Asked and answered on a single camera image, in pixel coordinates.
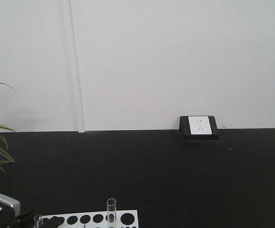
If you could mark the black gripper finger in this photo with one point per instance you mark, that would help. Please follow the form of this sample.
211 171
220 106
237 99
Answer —
53 222

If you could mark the white test tube rack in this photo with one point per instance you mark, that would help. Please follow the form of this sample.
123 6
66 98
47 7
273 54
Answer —
124 219

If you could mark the tall clear glass test tube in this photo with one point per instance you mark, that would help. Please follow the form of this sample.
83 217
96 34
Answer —
111 213

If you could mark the white wall power socket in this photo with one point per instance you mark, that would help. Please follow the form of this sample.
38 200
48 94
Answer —
193 128

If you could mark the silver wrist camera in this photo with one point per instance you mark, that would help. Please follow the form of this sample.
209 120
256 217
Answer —
9 208

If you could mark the short clear glass test tube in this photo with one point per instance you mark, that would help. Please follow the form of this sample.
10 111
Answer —
38 221

